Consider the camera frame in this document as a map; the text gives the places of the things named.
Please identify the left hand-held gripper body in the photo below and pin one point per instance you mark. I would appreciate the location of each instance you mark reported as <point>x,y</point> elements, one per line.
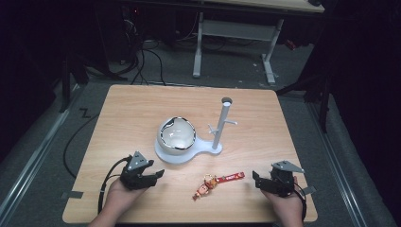
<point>134,176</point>

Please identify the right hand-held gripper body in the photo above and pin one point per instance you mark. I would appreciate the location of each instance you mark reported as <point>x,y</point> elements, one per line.
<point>282,181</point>

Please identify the person's right hand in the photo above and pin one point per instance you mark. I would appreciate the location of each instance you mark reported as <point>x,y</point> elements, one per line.
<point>288,206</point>

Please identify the person's left hand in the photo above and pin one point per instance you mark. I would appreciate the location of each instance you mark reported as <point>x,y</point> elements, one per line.
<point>119,198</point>

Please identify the grey tape piece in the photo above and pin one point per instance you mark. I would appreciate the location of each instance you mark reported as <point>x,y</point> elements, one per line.
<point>73,195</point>
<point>309,190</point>

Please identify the white bowl with black rim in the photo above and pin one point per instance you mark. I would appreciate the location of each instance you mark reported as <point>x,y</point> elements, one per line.
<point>176,135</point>

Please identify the white peg stand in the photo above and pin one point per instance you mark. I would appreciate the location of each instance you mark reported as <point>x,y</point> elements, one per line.
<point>220,126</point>

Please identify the black tripod stand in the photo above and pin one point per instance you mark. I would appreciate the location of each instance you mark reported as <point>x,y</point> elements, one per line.
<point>318,85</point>

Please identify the black metal stand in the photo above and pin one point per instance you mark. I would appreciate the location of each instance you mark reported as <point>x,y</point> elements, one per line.
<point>67,82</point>

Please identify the black computer tower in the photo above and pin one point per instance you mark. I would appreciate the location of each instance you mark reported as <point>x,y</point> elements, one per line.
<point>130,31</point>

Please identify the white-legged desk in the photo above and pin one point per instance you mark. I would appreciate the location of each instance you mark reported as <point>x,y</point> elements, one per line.
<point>236,30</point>

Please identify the metal floor rail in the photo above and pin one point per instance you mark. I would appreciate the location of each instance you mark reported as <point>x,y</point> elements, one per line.
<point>34,164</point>
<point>337,164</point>

